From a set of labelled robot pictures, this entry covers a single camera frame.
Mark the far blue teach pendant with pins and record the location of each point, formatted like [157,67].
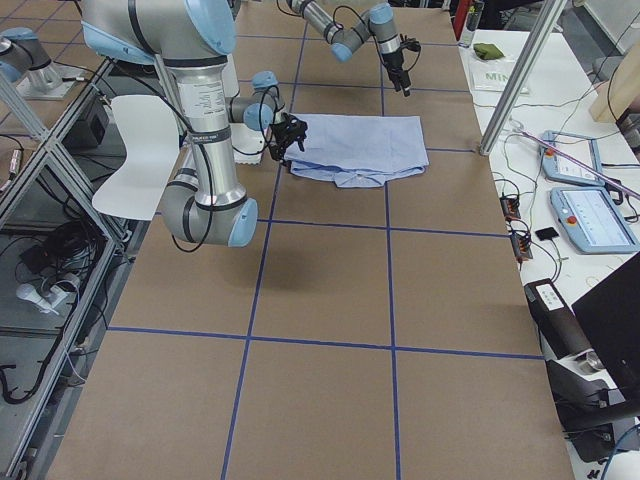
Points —
[570,159]

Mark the near blue teach pendant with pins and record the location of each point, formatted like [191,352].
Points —
[592,221]

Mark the light blue striped shirt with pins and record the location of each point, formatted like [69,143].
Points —
[359,151]

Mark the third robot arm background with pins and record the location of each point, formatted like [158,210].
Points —
[21,51]

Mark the black laptop screen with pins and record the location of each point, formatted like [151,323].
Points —
[608,315]

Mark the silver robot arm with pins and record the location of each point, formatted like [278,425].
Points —
[205,203]
[376,23]

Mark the brown paper table mat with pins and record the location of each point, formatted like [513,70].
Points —
[363,334]

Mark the aluminium frame post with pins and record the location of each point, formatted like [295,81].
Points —
[529,55]

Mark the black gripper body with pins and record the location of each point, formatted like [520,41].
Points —
[284,133]
[392,62]

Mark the white curved plastic sheet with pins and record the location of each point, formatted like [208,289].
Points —
[150,135]

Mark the white MINI paper bag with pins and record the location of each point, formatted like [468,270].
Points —
[490,75]

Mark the green cloth pouch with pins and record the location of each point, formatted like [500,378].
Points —
[487,51]

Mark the blue teach pendant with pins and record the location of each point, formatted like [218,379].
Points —
[592,221]
[570,159]

